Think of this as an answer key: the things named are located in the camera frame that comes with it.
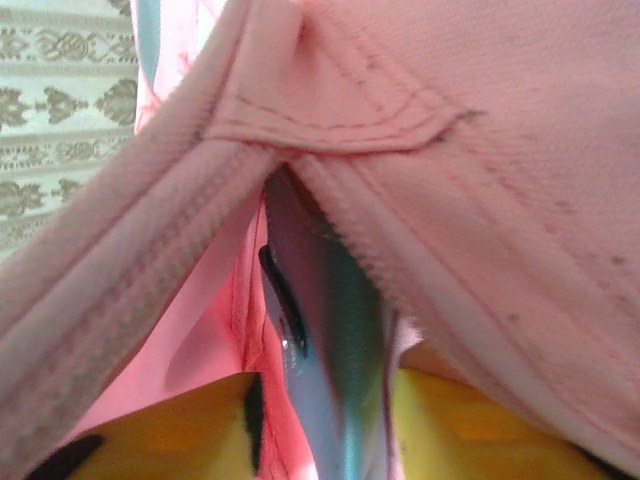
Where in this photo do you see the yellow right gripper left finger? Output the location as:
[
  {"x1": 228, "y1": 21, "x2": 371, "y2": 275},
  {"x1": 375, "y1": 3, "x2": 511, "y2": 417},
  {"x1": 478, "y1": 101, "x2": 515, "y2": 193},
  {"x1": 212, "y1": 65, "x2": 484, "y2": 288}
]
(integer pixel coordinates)
[{"x1": 29, "y1": 372, "x2": 267, "y2": 480}]

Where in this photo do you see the dark blue book yellow label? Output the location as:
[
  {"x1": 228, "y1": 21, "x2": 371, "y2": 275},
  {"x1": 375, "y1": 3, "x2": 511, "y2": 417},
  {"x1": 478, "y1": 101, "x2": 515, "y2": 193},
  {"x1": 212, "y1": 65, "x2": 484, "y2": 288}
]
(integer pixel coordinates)
[{"x1": 257, "y1": 167, "x2": 399, "y2": 480}]

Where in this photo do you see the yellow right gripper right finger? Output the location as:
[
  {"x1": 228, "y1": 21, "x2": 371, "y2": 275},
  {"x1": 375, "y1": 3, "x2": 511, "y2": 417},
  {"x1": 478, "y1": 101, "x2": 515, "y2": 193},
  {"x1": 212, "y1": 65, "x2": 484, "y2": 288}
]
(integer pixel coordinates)
[{"x1": 394, "y1": 368, "x2": 621, "y2": 480}]

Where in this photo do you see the pink student backpack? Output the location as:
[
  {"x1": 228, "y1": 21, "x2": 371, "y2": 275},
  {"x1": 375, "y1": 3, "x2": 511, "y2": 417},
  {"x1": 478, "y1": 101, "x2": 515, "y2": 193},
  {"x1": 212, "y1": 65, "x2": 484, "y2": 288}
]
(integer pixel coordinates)
[{"x1": 0, "y1": 0, "x2": 640, "y2": 480}]

